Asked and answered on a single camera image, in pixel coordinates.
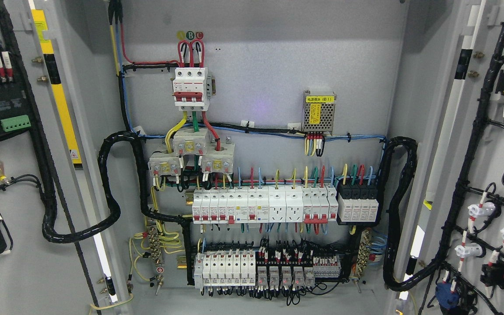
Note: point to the white socket breaker row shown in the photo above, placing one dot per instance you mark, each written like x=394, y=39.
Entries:
x=285, y=204

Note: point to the grey current transformer group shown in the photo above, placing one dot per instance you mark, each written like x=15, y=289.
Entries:
x=190, y=147

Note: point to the metal mesh power supply module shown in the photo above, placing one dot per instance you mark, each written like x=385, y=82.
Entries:
x=319, y=109

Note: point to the white red main breaker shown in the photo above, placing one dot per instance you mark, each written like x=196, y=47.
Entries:
x=192, y=89

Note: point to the black surge protector block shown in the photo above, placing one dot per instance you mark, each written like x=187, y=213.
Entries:
x=358, y=205

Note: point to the relay terminal row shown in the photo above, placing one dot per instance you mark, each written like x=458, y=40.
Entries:
x=270, y=268

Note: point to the brass ground busbar left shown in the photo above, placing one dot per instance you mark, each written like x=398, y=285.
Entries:
x=156, y=256

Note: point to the brass ground busbar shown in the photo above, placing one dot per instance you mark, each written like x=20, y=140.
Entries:
x=362, y=258
x=156, y=256

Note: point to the brass ground busbar right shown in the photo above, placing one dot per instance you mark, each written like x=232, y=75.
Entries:
x=362, y=258

